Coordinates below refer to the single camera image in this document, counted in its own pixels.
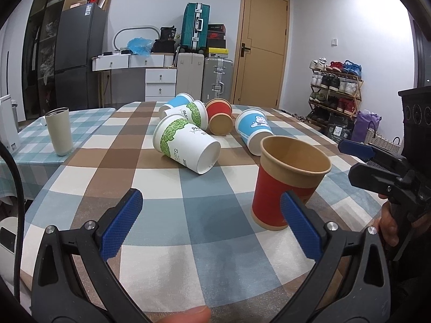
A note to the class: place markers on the plain blue paper cup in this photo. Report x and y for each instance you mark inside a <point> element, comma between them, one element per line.
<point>176,101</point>

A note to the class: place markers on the white drawer cabinet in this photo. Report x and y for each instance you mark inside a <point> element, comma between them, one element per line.
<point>161,82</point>

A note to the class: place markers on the white vanity desk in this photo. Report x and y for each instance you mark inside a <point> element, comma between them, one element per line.
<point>118,62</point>

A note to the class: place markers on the silver suitcase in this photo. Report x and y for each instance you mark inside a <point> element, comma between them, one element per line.
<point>217,79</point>

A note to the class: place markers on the blue plastic bag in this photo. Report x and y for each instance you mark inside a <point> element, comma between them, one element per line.
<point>140,45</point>

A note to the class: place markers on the beige insulated tumbler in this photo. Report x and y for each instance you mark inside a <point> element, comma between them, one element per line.
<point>59,131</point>

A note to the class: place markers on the brown blue checked tablecloth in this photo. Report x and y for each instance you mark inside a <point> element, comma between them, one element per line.
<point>188,208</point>

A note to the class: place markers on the blue cartoon paper cup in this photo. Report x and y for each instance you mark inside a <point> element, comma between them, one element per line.
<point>252,128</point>

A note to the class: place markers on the purple shopping bag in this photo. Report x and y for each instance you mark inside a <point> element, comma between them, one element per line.
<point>365,124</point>

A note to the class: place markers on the small red paper cup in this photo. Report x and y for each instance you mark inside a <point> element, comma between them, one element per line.
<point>219,114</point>

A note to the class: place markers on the white appliance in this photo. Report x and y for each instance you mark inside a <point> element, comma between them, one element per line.
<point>7,124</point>

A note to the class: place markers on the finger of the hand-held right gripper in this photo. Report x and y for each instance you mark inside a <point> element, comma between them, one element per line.
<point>373,178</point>
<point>355,148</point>

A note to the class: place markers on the wooden shoe rack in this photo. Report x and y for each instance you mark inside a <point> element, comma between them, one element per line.
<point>350,75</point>

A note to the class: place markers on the white wall switch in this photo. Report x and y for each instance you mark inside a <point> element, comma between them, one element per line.
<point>334,41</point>

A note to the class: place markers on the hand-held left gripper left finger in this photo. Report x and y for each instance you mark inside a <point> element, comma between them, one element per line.
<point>123,223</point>

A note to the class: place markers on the rows of shoes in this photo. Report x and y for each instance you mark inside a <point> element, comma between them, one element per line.
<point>333,84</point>

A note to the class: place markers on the white device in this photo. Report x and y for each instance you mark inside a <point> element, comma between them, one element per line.
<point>6,239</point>

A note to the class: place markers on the black printed bag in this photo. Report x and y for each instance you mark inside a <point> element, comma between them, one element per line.
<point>340,128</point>

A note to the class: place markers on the dark grey refrigerator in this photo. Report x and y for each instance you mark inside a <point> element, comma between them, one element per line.
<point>79,47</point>

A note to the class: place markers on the person's right hand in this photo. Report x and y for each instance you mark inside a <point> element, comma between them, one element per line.
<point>388,223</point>

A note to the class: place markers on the glass door cabinet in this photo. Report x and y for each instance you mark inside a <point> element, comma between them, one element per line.
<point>42,40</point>

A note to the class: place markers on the teal checked tablecloth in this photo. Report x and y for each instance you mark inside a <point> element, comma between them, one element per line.
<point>30,148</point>

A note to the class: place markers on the wooden door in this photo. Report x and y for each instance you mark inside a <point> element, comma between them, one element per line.
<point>262,50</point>

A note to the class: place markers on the stack of black shoe boxes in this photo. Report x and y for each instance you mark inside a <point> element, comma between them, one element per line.
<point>215,35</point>

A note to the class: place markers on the teal suitcase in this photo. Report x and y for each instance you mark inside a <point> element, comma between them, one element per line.
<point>195,27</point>

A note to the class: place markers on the small green leaf paper cup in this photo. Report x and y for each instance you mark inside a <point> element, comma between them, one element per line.
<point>192,112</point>

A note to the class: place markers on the shoes on floor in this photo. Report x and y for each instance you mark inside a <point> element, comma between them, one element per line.
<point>303,118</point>

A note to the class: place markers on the yellow shoe box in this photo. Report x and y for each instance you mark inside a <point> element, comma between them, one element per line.
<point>217,52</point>

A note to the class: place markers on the large red paper cup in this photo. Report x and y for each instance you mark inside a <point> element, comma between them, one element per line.
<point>283,188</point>

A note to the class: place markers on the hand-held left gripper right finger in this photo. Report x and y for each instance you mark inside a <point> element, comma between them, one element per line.
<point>299,225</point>

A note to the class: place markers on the woven basket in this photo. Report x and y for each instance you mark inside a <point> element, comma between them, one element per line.
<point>380,139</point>

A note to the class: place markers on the person's left hand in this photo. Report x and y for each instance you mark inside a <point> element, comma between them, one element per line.
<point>185,314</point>

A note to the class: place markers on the beige suitcase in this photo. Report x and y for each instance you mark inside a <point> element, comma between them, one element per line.
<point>190,75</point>

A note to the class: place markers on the large green leaf paper cup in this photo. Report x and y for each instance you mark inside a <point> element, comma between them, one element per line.
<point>185,144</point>

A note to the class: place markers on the oval vanity mirror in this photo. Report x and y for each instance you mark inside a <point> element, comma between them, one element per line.
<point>134,31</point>

